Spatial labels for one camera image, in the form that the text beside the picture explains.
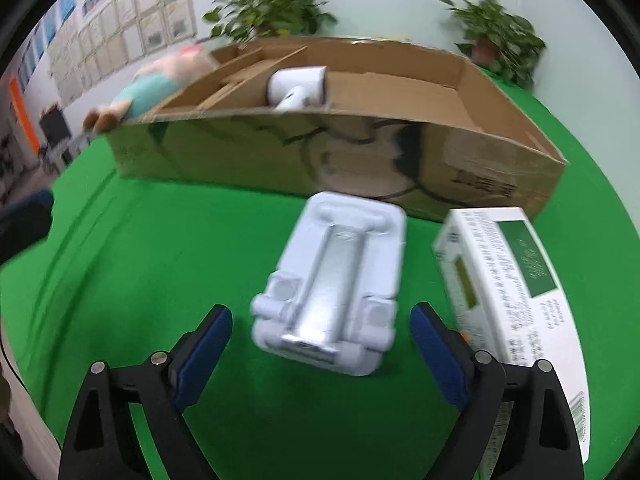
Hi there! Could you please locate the bushy green pothos plant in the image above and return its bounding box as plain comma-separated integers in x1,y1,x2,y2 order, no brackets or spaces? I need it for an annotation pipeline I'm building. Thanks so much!
202,0,338,43

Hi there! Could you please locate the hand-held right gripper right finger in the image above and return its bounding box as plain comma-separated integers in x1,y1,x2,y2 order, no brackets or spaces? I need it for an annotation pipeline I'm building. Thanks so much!
410,302,586,480

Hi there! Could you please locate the green tablecloth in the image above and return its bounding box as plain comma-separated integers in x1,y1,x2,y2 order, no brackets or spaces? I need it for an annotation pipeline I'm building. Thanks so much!
0,67,640,480

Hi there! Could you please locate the green plant with brown pot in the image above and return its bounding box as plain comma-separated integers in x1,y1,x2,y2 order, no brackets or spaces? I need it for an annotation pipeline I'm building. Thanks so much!
435,0,547,91

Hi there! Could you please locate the white folding phone stand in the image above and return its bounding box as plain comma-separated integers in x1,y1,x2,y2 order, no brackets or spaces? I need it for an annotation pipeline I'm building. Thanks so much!
250,191,407,377

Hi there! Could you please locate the wall of framed documents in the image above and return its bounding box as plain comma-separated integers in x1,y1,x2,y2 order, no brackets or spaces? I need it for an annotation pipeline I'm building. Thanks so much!
47,0,193,106

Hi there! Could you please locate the large cardboard box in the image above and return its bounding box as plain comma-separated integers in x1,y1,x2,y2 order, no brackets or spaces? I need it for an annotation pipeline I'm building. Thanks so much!
102,36,570,223

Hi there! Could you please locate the orange wall banner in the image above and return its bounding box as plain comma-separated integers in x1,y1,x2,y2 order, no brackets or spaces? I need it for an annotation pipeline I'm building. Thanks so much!
9,77,41,153

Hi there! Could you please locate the white medicine box green label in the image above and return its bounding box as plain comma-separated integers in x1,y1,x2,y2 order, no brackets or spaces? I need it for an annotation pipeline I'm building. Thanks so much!
431,207,591,480

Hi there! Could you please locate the pink pig plush toy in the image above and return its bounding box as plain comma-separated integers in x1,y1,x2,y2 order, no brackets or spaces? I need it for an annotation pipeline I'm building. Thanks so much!
82,45,218,133

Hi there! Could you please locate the white hair dryer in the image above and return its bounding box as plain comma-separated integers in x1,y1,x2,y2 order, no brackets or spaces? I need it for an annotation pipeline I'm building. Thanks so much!
266,66,332,111

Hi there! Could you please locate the dark panel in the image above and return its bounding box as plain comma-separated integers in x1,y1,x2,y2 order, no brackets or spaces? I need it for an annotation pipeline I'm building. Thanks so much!
39,105,71,142

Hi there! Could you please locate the brown plant pot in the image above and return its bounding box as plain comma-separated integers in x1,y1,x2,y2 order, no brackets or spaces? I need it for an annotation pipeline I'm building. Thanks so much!
472,37,501,64

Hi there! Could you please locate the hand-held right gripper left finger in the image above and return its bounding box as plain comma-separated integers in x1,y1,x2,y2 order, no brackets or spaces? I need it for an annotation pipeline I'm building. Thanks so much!
59,304,234,480

